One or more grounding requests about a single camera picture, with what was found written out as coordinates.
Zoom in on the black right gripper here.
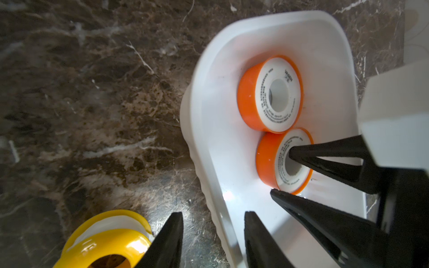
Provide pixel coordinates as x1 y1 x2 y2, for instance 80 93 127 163
270 135 429 268

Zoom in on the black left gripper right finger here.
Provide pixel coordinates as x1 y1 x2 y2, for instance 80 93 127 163
244 212 294 268

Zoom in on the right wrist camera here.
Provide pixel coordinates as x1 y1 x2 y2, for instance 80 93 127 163
357 59 429 172

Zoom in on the white plastic storage box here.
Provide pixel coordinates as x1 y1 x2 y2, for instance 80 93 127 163
180 11 359 268

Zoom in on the orange white tape roll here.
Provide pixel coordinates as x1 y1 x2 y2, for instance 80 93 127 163
256 128 313 195
237 55 304 134

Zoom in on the yellow tape roll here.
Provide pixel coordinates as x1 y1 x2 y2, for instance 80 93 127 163
54 209 155 268

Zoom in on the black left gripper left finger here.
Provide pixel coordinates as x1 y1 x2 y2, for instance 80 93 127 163
135 212 184 268

